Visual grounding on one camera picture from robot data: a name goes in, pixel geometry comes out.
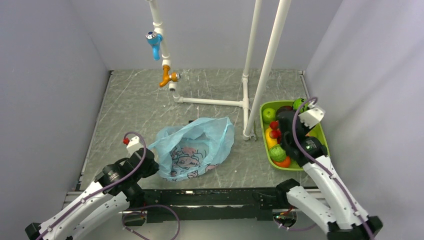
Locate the fake watermelon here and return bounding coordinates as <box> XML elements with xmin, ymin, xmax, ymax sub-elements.
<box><xmin>292</xmin><ymin>98</ymin><xmax>309</xmax><ymax>113</ymax></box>

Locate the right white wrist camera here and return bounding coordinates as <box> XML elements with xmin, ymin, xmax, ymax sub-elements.
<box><xmin>298</xmin><ymin>105</ymin><xmax>326</xmax><ymax>129</ymax></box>

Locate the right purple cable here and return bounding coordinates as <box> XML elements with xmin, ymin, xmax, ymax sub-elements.
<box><xmin>273</xmin><ymin>96</ymin><xmax>375</xmax><ymax>240</ymax></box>

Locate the purple cable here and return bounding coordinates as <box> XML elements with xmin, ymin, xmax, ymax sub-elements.
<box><xmin>273</xmin><ymin>96</ymin><xmax>375</xmax><ymax>240</ymax></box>
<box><xmin>36</xmin><ymin>132</ymin><xmax>181</xmax><ymax>240</ymax></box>

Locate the white PVC pipe frame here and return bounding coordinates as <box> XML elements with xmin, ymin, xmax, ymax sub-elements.
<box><xmin>148</xmin><ymin>0</ymin><xmax>291</xmax><ymax>141</ymax></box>

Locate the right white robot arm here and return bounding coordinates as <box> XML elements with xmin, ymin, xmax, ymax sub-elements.
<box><xmin>275</xmin><ymin>110</ymin><xmax>383</xmax><ymax>240</ymax></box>

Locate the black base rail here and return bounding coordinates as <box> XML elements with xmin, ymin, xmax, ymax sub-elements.
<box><xmin>125</xmin><ymin>187</ymin><xmax>295</xmax><ymax>223</ymax></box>

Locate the fake green apple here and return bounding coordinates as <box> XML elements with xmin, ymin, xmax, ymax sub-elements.
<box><xmin>261</xmin><ymin>107</ymin><xmax>276</xmax><ymax>124</ymax></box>

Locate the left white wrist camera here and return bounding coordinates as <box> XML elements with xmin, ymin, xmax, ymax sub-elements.
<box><xmin>123</xmin><ymin>136</ymin><xmax>144</xmax><ymax>156</ymax></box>

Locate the fake yellow lemon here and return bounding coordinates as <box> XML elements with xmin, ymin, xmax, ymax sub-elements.
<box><xmin>264</xmin><ymin>127</ymin><xmax>278</xmax><ymax>150</ymax></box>

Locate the fake dark purple fruit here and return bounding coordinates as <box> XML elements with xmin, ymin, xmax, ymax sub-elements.
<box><xmin>275</xmin><ymin>105</ymin><xmax>293</xmax><ymax>116</ymax></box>

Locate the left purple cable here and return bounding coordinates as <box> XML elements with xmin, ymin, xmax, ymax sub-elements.
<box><xmin>36</xmin><ymin>132</ymin><xmax>181</xmax><ymax>240</ymax></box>

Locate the fake green lime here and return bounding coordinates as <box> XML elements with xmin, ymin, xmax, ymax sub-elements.
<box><xmin>268</xmin><ymin>144</ymin><xmax>287</xmax><ymax>163</ymax></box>

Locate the blue plastic tap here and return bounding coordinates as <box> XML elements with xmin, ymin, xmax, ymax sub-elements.
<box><xmin>145</xmin><ymin>31</ymin><xmax>163</xmax><ymax>61</ymax></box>

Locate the green plastic basket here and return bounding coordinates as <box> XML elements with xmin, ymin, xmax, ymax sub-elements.
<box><xmin>259</xmin><ymin>100</ymin><xmax>329</xmax><ymax>172</ymax></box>

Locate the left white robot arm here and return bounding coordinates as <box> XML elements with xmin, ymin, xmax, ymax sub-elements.
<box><xmin>25</xmin><ymin>148</ymin><xmax>159</xmax><ymax>240</ymax></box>

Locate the light blue plastic bag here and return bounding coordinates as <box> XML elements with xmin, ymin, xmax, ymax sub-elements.
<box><xmin>148</xmin><ymin>117</ymin><xmax>235</xmax><ymax>182</ymax></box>

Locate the fake orange fruit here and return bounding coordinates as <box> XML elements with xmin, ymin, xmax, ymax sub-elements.
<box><xmin>272</xmin><ymin>156</ymin><xmax>292</xmax><ymax>168</ymax></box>

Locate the orange plastic tap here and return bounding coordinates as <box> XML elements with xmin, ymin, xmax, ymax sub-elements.
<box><xmin>159</xmin><ymin>65</ymin><xmax>181</xmax><ymax>88</ymax></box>

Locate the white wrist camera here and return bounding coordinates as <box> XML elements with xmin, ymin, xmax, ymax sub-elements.
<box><xmin>123</xmin><ymin>136</ymin><xmax>144</xmax><ymax>156</ymax></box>
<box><xmin>298</xmin><ymin>105</ymin><xmax>326</xmax><ymax>129</ymax></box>

